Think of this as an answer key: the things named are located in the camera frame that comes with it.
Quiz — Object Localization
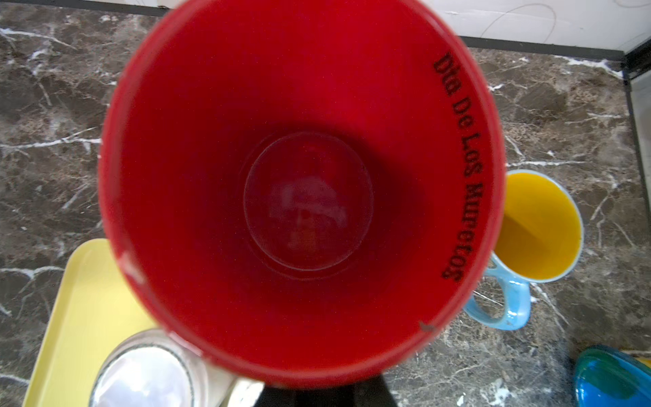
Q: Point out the yellow plastic tray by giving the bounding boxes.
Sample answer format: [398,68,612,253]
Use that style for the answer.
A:
[24,239,156,406]

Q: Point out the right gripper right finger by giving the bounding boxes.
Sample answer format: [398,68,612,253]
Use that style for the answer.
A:
[353,375,398,407]

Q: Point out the white cup blue lid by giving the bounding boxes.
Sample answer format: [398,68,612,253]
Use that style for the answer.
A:
[573,345,650,407]

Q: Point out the blue butterfly mug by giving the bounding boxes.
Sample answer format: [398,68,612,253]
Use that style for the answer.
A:
[464,170,584,331]

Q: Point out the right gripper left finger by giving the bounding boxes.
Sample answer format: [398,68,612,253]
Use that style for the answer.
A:
[254,387,315,407]

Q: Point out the white cream mug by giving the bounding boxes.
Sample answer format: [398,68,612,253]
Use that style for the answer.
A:
[89,329,264,407]

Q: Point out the black mug red inside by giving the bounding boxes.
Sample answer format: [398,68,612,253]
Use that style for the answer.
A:
[98,1,505,388]

